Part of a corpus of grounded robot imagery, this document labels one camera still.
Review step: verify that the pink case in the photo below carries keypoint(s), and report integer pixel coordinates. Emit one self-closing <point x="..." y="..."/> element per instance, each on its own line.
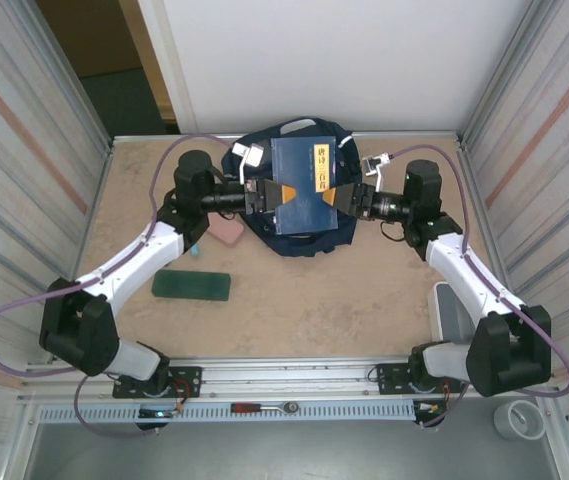
<point x="226" y="232"/>

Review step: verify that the blue book yellow label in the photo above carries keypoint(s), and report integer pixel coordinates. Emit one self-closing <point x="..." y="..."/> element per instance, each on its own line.
<point x="299" y="165"/>

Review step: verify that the navy blue backpack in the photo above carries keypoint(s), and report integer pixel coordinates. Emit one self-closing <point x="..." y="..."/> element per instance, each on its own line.
<point x="304" y="245"/>

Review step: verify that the green pencil case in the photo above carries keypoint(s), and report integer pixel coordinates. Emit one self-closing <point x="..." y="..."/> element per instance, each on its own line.
<point x="191" y="285"/>

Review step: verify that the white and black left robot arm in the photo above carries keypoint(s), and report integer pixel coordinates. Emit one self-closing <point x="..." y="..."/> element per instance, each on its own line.
<point x="129" y="270"/>

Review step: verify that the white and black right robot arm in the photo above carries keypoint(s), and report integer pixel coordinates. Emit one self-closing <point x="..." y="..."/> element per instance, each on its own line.
<point x="464" y="275"/>

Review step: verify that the white and grey scale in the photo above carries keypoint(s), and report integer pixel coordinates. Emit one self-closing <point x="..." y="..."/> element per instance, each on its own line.
<point x="451" y="310"/>

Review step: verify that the small circuit board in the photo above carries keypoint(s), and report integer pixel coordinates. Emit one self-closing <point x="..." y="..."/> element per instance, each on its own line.
<point x="156" y="414"/>
<point x="431" y="410"/>

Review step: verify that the grey tape roll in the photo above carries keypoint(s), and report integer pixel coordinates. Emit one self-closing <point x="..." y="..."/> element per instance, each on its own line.
<point x="506" y="422"/>

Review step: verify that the thin aluminium table edge rail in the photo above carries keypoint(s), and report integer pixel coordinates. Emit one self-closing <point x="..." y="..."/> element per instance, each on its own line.
<point x="139" y="138"/>

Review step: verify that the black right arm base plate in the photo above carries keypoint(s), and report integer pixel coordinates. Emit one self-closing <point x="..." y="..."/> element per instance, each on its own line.
<point x="394" y="380"/>

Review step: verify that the wide aluminium mounting rail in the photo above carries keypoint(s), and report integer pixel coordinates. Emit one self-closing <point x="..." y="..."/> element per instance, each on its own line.
<point x="289" y="375"/>

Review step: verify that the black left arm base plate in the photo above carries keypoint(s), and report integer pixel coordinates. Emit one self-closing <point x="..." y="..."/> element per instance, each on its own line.
<point x="189" y="380"/>

